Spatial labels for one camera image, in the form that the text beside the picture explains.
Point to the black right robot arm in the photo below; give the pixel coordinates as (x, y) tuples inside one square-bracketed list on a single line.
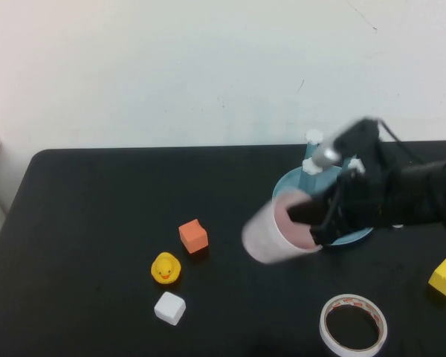
[(423, 193)]

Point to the yellow rubber duck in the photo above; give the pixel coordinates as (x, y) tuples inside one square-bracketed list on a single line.
[(165, 269)]

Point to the white double-sided tape roll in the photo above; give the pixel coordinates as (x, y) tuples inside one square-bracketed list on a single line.
[(322, 327)]

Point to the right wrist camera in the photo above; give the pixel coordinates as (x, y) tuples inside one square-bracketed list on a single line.
[(357, 134)]

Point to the blue four-post cup stand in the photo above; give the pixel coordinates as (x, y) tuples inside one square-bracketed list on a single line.
[(308, 181)]

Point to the orange foam cube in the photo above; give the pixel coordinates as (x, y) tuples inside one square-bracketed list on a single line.
[(193, 238)]

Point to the yellow foam cube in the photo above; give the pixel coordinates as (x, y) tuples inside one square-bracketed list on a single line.
[(445, 278)]

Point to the white foam cube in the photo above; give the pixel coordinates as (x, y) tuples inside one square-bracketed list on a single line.
[(170, 308)]

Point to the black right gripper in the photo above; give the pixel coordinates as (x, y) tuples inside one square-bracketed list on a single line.
[(357, 201)]

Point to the pink plastic cup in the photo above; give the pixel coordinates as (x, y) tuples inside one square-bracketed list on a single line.
[(260, 238)]

